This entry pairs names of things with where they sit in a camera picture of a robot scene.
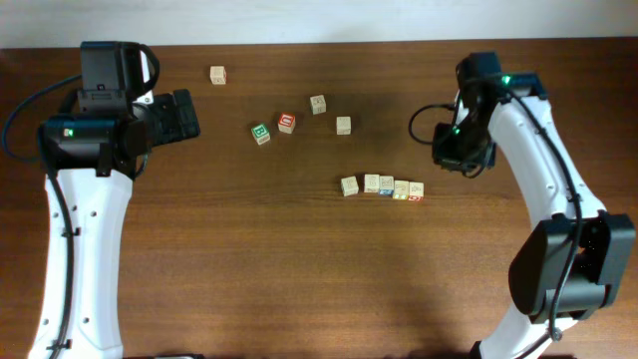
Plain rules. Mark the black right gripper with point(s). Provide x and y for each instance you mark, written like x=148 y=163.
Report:
x=446 y=160

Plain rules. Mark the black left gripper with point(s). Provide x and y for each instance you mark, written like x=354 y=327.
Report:
x=168 y=108

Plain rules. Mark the yellow J wooden block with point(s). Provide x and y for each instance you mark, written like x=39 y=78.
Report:
x=401 y=189

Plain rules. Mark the blue K wooden block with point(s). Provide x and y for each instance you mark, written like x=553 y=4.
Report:
x=386 y=186

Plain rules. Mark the red I wooden block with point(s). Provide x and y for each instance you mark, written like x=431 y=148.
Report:
x=371 y=183

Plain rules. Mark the ice cream wooden block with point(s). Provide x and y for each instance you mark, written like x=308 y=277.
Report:
x=349 y=186

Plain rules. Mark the green N wooden block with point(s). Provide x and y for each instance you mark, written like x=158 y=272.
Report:
x=343 y=126

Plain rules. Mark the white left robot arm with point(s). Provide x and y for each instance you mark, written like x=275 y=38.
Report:
x=92 y=151

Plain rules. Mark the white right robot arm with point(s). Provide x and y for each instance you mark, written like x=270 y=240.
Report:
x=574 y=259

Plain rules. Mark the plain wooden block far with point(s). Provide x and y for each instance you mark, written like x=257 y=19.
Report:
x=217 y=75

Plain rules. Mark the green B wooden block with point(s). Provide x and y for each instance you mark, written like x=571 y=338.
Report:
x=261 y=134

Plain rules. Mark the red U wooden block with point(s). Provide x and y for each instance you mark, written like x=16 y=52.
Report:
x=286 y=123

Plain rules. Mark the green R wooden block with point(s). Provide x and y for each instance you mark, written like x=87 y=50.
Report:
x=318 y=104

